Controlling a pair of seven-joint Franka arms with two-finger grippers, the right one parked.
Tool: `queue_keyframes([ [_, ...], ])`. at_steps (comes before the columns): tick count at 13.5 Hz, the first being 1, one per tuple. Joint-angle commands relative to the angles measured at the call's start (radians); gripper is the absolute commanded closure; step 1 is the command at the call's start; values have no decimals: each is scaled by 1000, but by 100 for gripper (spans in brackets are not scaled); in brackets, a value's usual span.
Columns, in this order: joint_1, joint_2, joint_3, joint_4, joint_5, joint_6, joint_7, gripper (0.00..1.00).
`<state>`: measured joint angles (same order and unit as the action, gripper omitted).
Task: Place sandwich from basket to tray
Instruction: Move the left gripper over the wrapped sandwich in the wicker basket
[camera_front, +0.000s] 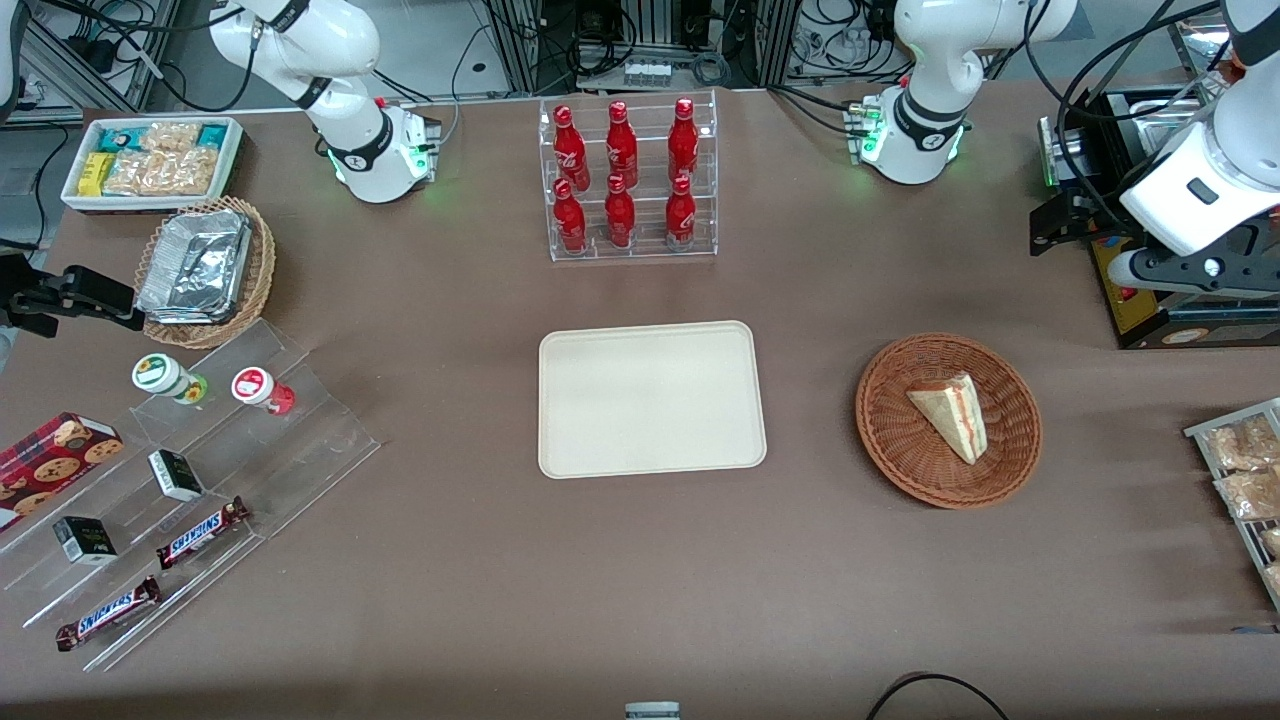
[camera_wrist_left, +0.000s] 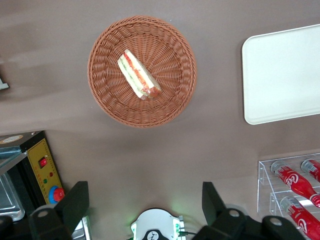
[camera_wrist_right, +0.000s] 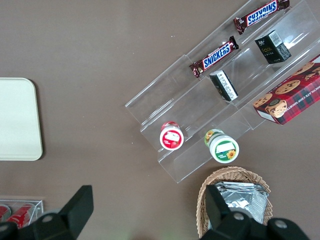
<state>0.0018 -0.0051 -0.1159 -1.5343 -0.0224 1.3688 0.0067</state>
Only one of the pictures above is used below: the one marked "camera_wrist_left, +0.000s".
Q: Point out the red cola bottle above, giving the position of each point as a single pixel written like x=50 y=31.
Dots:
x=302 y=222
x=295 y=181
x=312 y=170

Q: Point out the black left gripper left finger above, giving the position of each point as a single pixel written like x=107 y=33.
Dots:
x=75 y=205

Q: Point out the steel warmer pan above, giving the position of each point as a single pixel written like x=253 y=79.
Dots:
x=10 y=197

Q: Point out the cream plastic serving tray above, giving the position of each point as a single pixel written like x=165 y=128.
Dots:
x=280 y=75

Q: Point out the silver metal block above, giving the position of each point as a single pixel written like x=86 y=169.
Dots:
x=83 y=230

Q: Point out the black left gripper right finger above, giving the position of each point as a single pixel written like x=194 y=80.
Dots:
x=212 y=205

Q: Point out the round brown wicker basket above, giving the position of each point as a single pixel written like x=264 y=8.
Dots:
x=112 y=100

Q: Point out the black food warmer yellow panel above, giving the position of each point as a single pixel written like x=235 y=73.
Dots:
x=32 y=150

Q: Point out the clear acrylic bottle rack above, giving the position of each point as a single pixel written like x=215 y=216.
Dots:
x=265 y=175

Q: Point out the triangular sandwich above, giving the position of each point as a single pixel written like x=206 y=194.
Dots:
x=136 y=75

